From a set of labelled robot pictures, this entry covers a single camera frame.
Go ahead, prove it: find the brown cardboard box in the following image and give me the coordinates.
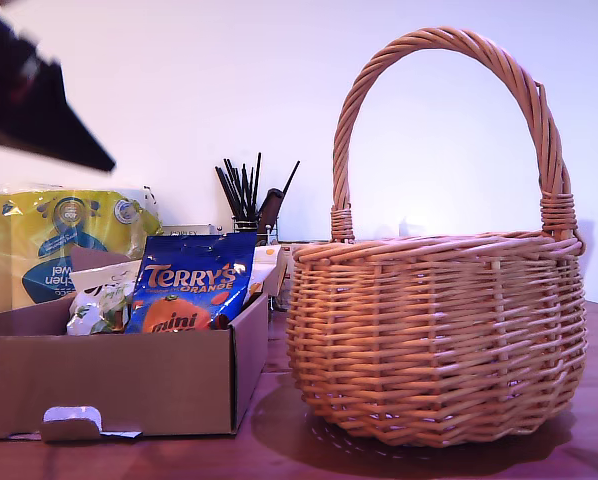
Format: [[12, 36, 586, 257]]
[[0, 244, 288, 444]]

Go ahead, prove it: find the white Porlex box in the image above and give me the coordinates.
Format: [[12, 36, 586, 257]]
[[161, 224, 220, 239]]

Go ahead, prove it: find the wire utensil holder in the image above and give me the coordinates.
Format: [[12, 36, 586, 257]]
[[231, 217, 279, 247]]

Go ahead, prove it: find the yellow kitchen towel pack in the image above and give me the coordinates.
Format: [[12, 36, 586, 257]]
[[0, 183, 163, 316]]

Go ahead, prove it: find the woven wicker basket with handle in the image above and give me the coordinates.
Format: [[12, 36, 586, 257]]
[[284, 27, 588, 448]]

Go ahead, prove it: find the brown utensil handle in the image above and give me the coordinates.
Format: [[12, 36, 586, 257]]
[[255, 187, 284, 236]]

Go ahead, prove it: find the red white Maltesers bunnies bag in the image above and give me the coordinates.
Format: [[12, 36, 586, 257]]
[[241, 244, 285, 306]]

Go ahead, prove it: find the blue Terry's orange egg bag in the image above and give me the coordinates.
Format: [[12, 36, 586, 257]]
[[123, 230, 258, 335]]

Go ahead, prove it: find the white Galaxy egg bag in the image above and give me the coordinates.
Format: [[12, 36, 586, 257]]
[[66, 259, 143, 336]]

